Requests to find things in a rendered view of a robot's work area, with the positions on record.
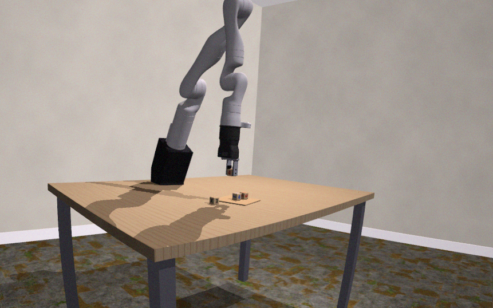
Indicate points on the tan square mat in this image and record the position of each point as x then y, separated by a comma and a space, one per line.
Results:
243, 202

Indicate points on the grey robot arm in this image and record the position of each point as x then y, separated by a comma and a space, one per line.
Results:
194, 89

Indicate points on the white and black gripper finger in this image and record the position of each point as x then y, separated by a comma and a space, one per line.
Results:
234, 167
228, 165

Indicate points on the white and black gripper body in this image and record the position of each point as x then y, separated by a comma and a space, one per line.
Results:
229, 134

